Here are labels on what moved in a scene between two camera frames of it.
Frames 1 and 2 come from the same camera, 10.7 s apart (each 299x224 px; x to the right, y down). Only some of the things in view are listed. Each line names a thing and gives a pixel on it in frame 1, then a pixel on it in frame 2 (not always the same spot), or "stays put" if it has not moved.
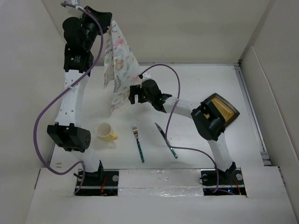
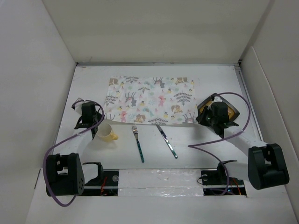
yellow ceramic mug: [103, 130] stays put
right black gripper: [135, 90] to [201, 118]
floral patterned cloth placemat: [120, 72] to [155, 100]
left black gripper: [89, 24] to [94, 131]
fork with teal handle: [136, 133] stays put
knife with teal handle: [168, 143] stays put
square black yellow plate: [227, 111] stays put
